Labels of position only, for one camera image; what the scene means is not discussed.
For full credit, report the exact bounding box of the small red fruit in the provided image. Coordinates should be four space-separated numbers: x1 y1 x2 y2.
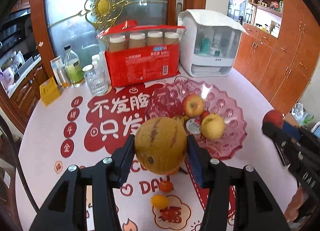
263 110 284 129
200 110 210 121

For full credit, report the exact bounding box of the yellow striped round fruit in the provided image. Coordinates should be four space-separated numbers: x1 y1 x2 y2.
135 117 187 175

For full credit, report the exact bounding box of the white plastic bottle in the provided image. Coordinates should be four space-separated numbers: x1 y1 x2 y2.
92 54 105 74

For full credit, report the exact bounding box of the spotted yellow banana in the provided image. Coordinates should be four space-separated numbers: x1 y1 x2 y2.
173 115 190 125

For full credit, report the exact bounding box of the yellow box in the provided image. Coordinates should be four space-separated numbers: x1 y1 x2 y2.
40 77 61 107

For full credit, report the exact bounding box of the glass bottle green label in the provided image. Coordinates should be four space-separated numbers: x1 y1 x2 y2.
63 45 85 87

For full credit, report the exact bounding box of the yellow pear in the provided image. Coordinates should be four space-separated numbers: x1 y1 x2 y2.
200 114 225 140

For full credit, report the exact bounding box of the white countertop cup cabinet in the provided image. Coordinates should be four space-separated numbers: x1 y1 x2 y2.
177 9 246 77

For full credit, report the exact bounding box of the person's right hand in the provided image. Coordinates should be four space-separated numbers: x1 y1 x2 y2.
284 186 309 223

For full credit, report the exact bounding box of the clear drinking glass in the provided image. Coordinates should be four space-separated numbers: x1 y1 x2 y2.
85 68 108 96

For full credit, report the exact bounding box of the pink glass fruit bowl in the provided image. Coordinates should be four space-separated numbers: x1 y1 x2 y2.
145 78 247 160

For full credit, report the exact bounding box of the red paper cup package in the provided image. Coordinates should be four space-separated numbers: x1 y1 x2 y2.
97 20 185 87

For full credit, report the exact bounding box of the orange tangerine with leaf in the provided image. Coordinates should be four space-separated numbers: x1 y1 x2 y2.
158 181 174 193

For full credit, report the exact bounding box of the small metal can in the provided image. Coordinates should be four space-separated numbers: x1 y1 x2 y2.
57 67 71 89

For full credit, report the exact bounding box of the small glass jar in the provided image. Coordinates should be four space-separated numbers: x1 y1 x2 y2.
82 64 95 75

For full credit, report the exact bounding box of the white carton box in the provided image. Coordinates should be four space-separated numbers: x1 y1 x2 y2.
50 56 63 87

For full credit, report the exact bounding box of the large red apple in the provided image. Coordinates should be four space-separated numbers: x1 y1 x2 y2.
182 94 205 118

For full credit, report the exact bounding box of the small yellow kumquat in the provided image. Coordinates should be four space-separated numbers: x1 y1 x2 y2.
151 195 169 210

